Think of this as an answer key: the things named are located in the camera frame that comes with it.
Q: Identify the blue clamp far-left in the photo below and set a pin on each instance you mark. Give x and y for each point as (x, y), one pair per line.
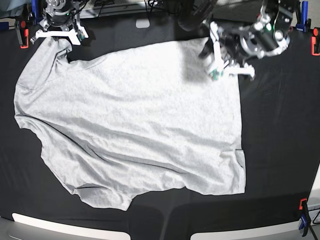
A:
(36, 11)

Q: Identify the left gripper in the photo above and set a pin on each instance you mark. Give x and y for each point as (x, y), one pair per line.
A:
(222, 50)

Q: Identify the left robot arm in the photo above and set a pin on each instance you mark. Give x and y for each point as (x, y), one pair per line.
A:
(268, 36)

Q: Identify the red black clamp far-left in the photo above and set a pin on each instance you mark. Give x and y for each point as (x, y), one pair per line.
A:
(22, 32)

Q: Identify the aluminium frame rail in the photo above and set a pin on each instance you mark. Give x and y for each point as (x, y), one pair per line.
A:
(112, 10)

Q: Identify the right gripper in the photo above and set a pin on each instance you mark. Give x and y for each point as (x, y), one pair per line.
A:
(64, 32)

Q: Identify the blue clamp far-right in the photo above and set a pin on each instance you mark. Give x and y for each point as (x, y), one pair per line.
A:
(303, 22)

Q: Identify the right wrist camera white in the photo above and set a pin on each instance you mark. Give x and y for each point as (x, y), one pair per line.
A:
(82, 34)

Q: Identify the red black clamp far-right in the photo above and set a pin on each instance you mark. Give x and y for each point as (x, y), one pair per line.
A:
(315, 42)

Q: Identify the red blue clamp near-right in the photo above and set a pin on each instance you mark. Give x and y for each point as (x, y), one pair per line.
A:
(304, 217)

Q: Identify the white Hugging Face t-shirt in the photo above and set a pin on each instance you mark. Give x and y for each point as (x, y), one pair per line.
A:
(133, 121)

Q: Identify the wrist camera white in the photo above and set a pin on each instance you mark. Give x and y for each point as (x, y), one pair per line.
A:
(82, 34)
(216, 73)

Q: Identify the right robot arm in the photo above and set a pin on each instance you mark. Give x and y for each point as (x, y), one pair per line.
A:
(61, 19)

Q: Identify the black table cloth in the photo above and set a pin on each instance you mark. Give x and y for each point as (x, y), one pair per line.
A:
(280, 112)

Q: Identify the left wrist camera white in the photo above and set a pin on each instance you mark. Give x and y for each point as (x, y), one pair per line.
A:
(216, 73)

